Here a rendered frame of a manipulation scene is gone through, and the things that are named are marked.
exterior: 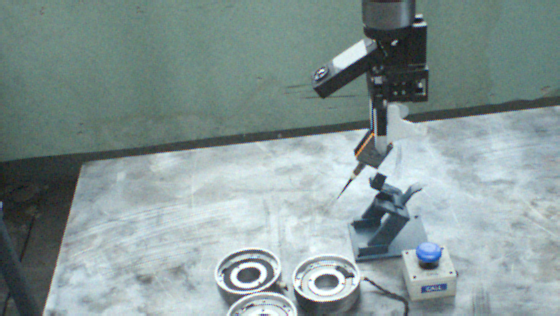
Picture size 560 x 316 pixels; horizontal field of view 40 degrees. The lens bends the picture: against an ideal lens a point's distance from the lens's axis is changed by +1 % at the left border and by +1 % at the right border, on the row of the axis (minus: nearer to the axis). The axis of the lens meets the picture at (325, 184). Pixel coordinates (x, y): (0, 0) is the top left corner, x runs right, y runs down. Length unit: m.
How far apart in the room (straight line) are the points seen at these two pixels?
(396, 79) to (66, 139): 2.03
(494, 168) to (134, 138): 1.75
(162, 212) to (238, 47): 1.39
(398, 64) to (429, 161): 0.42
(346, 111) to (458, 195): 1.54
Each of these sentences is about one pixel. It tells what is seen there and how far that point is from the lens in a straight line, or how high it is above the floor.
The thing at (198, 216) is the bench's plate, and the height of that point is 0.80.
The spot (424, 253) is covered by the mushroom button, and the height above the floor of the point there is 0.87.
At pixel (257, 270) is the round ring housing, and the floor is 0.82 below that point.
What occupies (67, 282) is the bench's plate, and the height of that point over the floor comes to 0.80.
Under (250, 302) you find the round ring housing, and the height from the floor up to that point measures 0.83.
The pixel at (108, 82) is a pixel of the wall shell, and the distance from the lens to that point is 2.83.
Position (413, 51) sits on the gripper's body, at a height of 1.16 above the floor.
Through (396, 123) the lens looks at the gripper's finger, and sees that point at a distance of 1.13.
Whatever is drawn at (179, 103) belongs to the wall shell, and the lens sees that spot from 2.84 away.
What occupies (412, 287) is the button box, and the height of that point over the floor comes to 0.83.
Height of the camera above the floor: 1.65
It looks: 36 degrees down
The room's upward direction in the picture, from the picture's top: 5 degrees counter-clockwise
